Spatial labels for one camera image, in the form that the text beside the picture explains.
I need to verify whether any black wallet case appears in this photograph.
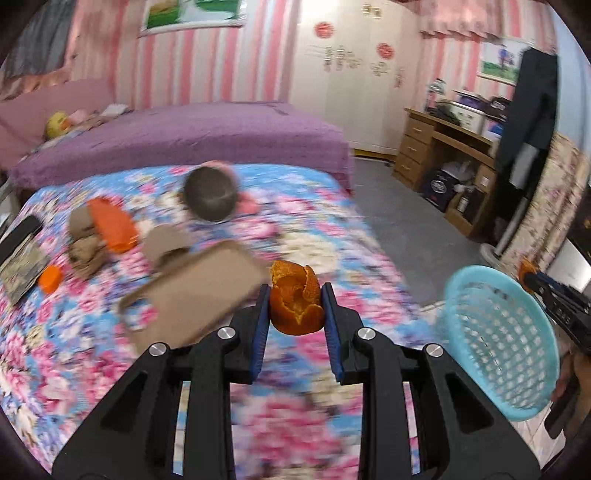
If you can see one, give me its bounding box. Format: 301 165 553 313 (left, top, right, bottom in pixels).
0 215 43 264

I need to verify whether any white wardrobe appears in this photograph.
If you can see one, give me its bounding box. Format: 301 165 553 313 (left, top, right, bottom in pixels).
288 0 432 153

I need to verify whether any floral tablecloth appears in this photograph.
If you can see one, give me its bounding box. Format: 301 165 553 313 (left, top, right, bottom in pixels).
0 164 421 480

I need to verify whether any framed wedding photo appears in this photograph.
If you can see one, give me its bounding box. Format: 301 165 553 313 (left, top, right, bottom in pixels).
139 0 245 38

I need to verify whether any purple bed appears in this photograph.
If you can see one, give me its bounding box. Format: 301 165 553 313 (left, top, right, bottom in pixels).
9 102 355 192

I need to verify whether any black printed box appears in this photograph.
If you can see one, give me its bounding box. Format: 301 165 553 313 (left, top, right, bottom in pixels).
422 168 458 213

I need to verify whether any dark hanging jacket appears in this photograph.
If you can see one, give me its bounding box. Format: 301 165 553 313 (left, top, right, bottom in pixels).
496 48 559 190

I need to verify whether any small framed couple photo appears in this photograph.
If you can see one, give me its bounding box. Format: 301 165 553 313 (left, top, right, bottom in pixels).
478 39 532 86

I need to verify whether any brown rectangular tray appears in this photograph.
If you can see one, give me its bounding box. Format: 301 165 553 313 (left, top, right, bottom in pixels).
119 240 271 357

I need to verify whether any light blue plastic basket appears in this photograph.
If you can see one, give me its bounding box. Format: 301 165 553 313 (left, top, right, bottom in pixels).
443 265 561 422

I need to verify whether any large curled orange peel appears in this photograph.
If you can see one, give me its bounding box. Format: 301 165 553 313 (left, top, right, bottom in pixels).
269 260 325 334

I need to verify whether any pink covered headboard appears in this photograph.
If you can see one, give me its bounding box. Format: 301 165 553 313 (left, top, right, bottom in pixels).
0 78 116 162

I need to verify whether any grey blue cloth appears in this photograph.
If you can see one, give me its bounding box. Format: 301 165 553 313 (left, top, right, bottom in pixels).
0 0 77 79

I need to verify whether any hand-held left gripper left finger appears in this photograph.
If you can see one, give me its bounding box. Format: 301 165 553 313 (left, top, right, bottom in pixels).
52 284 271 480

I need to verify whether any yellow duck plush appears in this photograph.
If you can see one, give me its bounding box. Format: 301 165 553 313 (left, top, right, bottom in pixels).
46 112 70 139

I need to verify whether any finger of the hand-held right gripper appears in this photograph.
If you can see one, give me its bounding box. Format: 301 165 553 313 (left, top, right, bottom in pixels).
530 271 591 308

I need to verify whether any orange plastic bag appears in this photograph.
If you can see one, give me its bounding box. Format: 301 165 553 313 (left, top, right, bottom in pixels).
88 198 138 254

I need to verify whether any beige floral curtain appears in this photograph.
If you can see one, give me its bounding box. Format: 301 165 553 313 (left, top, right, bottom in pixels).
501 131 591 278

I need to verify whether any pink window curtain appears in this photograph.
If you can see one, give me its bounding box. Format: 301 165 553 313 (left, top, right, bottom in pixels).
60 0 95 84

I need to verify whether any printed paper packet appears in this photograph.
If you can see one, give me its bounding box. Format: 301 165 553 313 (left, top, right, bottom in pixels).
0 240 51 305

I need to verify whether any pink curtain valance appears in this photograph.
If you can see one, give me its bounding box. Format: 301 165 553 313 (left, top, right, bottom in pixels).
418 0 555 44

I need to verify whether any small white fan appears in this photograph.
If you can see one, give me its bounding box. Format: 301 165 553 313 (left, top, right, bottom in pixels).
441 159 476 183

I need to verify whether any cardboard box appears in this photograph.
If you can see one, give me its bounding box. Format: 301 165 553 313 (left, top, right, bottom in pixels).
445 189 481 227

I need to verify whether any brown clothing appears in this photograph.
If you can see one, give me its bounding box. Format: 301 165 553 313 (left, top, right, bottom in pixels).
90 104 132 125

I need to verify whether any wooden desk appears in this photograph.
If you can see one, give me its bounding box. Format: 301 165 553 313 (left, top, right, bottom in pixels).
392 108 502 238

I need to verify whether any desk lamp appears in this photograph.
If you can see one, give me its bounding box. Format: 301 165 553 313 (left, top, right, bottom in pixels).
425 78 446 112

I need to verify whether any person's right hand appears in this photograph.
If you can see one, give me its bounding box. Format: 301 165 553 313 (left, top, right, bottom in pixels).
551 353 581 401

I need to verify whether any white storage box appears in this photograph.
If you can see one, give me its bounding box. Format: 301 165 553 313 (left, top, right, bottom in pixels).
455 99 485 130

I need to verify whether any small crumpled brown paper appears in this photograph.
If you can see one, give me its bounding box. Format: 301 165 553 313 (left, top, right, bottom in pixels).
69 235 110 280

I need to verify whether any pink metal bowl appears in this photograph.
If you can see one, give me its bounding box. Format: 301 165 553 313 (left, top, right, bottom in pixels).
183 159 259 225

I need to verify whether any tan cardboard piece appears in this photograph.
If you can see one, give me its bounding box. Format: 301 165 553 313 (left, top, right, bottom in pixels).
69 208 100 238

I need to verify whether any small orange peel piece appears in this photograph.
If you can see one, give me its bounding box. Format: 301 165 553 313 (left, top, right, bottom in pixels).
517 257 541 294

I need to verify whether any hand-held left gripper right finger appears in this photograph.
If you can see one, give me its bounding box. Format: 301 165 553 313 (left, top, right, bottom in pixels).
321 282 541 480

